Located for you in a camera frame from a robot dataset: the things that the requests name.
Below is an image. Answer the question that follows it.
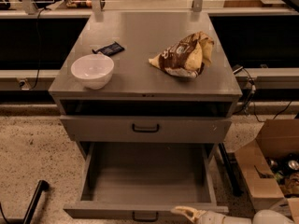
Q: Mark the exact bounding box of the black power cable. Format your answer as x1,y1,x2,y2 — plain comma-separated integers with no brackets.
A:
29,7,52,91

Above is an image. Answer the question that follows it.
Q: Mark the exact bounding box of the brown yellow chip bag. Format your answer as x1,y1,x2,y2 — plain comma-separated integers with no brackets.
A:
149,32,214,78

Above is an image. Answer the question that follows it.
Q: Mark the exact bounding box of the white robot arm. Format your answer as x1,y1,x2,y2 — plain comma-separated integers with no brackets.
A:
171,206,295,224

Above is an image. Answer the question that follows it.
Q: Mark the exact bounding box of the dark blue snack packet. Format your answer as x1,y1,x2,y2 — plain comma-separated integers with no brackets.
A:
93,42,124,57

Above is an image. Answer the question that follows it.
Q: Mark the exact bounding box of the black chair leg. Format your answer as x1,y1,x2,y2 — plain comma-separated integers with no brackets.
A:
0,180,50,224

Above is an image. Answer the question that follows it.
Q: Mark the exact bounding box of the grey drawer cabinet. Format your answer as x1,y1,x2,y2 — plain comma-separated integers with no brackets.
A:
50,11,241,154

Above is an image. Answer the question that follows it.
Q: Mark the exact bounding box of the white bowl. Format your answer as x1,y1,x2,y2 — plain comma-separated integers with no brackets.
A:
71,54,114,90

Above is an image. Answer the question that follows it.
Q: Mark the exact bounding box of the cardboard box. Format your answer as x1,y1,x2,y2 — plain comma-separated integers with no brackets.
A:
235,119,299,217

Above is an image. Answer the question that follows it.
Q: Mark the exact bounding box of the grey top drawer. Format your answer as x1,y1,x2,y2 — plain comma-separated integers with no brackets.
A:
61,116,231,143

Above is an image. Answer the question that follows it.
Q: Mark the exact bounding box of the silver can in box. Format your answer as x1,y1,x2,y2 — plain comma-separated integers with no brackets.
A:
287,160,299,171

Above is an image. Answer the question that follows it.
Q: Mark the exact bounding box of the black metal leg bar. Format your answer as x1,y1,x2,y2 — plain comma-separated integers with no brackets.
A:
219,143,243,197

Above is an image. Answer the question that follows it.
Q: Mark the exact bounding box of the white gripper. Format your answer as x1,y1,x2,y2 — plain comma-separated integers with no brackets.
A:
171,206,225,224

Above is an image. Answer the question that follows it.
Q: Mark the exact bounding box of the grey drawer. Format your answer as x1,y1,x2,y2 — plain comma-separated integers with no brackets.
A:
64,143,228,222
61,116,231,143

